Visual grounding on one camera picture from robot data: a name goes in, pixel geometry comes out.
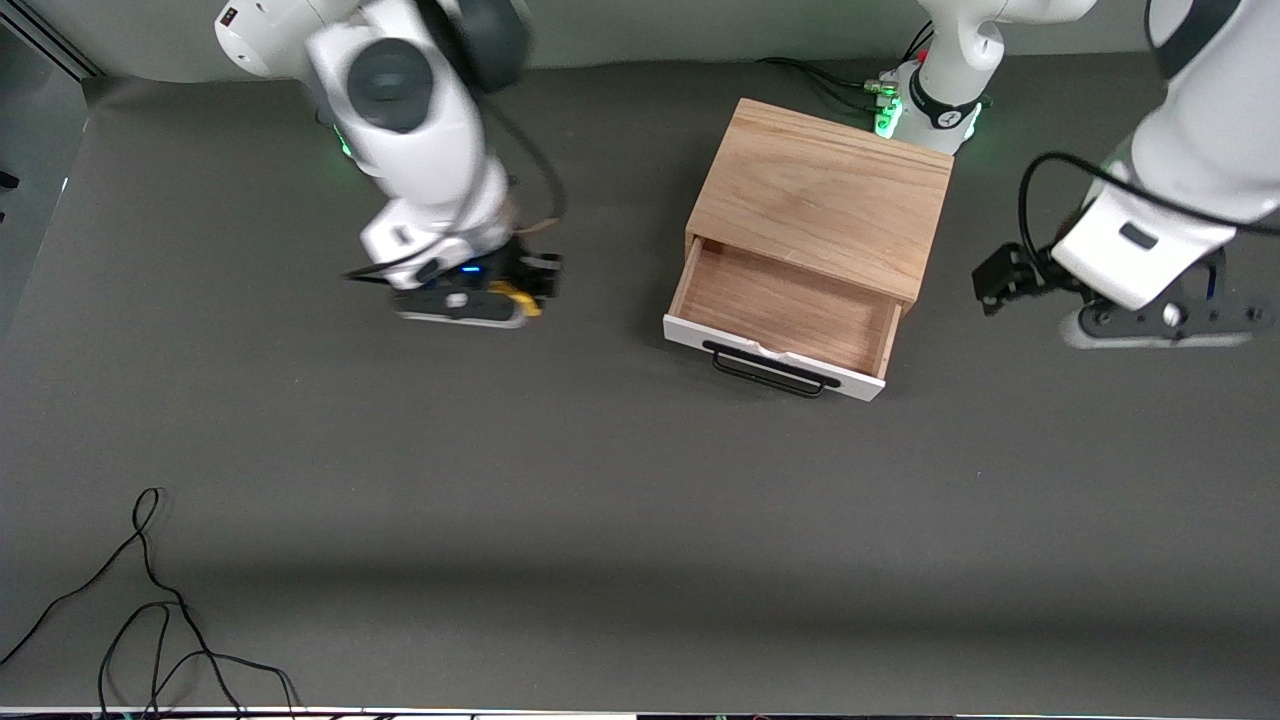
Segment black cables at left arm base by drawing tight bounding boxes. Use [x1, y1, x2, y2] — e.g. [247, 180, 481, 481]
[757, 20, 936, 117]

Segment white-fronted drawer with black handle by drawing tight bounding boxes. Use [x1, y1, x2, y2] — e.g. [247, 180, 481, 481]
[662, 236, 907, 403]

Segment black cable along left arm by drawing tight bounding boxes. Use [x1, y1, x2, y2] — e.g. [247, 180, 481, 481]
[1017, 151, 1280, 265]

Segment loose black table cable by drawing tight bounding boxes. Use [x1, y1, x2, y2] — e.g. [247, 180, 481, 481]
[96, 600, 251, 719]
[0, 487, 301, 719]

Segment light wooden drawer cabinet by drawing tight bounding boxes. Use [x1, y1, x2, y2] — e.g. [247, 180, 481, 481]
[685, 97, 954, 306]

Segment small yellow block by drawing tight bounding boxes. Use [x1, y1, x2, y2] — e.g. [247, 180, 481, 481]
[488, 281, 544, 319]

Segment black metal frame rail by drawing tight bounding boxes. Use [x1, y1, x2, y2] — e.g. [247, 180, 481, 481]
[0, 0, 103, 83]

